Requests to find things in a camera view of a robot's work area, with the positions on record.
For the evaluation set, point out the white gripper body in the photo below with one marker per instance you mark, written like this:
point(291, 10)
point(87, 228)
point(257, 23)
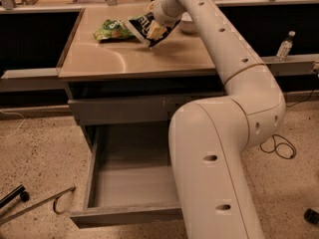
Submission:
point(164, 13)

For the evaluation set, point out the blue chip bag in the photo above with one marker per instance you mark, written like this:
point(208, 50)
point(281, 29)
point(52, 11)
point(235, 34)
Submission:
point(139, 27)

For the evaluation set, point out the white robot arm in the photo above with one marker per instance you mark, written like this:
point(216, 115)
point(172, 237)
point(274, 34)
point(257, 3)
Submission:
point(206, 137)

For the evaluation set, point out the green chip bag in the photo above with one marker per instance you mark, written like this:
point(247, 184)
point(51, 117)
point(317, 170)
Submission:
point(113, 30)

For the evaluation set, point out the grey drawer cabinet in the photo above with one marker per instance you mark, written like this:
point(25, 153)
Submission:
point(179, 65)

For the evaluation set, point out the closed top drawer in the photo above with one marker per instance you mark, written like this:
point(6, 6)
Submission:
point(126, 110)

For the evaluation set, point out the open middle drawer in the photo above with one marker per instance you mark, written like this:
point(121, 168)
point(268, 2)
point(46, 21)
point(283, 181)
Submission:
point(130, 178)

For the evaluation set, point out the white bowl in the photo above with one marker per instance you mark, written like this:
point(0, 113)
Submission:
point(186, 24)

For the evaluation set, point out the clear water bottle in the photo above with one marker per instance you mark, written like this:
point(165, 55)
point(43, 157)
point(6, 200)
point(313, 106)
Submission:
point(285, 47)

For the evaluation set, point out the metal rod on floor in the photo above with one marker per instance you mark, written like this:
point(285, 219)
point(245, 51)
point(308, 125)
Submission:
point(53, 198)

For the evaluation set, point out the black pole with wheel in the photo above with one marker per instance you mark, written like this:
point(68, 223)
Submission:
point(19, 191)

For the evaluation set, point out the black wheel at right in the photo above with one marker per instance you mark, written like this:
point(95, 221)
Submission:
point(311, 216)

